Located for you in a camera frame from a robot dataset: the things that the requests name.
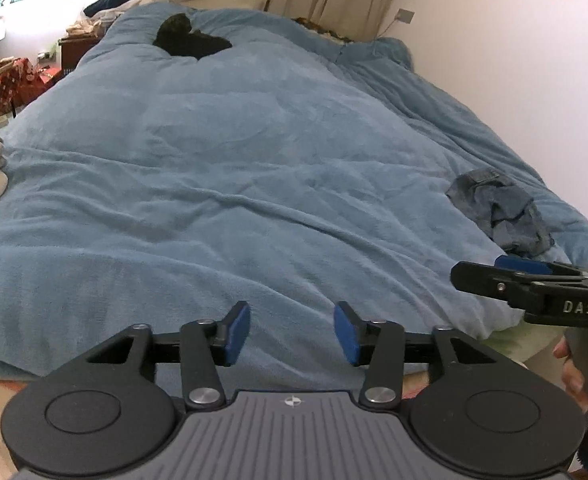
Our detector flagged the person's right hand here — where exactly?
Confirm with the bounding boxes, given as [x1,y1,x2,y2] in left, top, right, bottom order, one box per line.
[553,337,588,414]

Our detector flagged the blue denim garment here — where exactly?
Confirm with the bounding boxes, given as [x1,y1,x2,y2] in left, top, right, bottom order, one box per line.
[446,167,554,258]

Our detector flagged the blue plush duvet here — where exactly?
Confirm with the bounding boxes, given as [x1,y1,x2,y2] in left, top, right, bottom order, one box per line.
[0,3,588,390]

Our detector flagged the black cat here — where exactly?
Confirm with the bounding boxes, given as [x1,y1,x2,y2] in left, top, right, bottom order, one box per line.
[153,13,232,60]

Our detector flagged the red gift box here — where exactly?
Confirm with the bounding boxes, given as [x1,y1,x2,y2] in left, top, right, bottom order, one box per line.
[36,66,65,89]

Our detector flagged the red patterned tablecloth table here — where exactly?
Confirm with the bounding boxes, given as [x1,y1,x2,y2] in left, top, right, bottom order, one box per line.
[0,58,46,115]

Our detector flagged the dark wooden nightstand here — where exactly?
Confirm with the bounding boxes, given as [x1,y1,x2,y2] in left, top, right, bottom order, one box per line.
[58,36,100,75]

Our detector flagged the grey wall socket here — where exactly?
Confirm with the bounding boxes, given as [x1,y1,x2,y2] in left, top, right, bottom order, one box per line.
[395,9,415,24]

